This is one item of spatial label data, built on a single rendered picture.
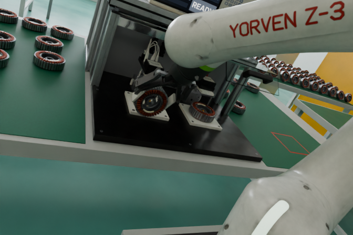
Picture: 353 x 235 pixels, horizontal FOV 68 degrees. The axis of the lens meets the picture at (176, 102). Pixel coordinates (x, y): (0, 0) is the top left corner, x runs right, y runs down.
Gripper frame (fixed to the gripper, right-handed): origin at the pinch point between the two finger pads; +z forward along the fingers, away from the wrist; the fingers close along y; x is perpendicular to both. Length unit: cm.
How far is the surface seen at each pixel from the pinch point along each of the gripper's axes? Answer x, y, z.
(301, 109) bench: -51, -171, 35
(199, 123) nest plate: 1.2, -25.2, 5.7
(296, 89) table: -90, -206, 49
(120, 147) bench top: 16.5, 9.1, 3.7
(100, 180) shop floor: 4, -20, 96
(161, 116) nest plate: 1.3, -8.4, 7.3
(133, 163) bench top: 20.4, 4.1, 4.7
